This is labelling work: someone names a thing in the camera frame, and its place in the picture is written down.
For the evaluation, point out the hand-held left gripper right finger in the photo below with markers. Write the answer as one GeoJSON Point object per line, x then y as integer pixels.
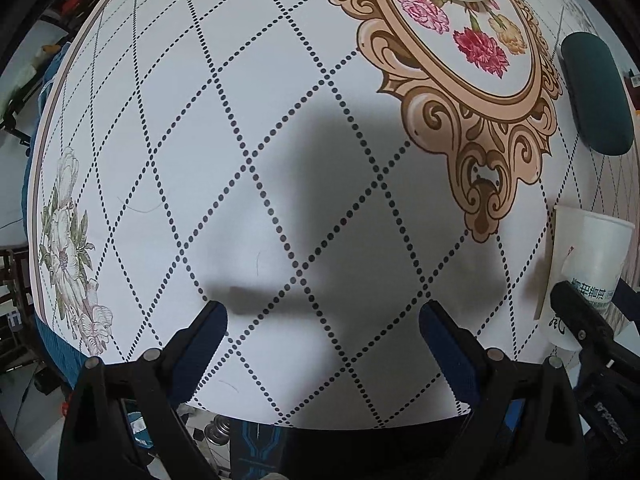
{"type": "Point", "coordinates": [446, 346]}

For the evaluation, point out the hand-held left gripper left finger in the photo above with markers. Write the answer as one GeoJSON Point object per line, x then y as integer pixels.
{"type": "Point", "coordinates": [201, 344]}

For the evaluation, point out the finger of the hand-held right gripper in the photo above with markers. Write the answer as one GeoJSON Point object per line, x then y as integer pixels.
{"type": "Point", "coordinates": [626, 302]}
{"type": "Point", "coordinates": [580, 312]}

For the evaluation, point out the white paper cup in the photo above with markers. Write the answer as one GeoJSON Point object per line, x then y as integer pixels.
{"type": "Point", "coordinates": [587, 255]}

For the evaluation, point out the blue and black box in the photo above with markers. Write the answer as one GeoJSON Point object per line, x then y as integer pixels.
{"type": "Point", "coordinates": [260, 450]}

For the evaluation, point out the dark wooden chair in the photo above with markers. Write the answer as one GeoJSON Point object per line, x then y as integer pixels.
{"type": "Point", "coordinates": [15, 305]}

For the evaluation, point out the dark green glasses case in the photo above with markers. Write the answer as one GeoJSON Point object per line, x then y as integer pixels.
{"type": "Point", "coordinates": [597, 92]}

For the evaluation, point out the floral printed tablecloth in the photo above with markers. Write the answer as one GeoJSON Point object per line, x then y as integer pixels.
{"type": "Point", "coordinates": [280, 125]}

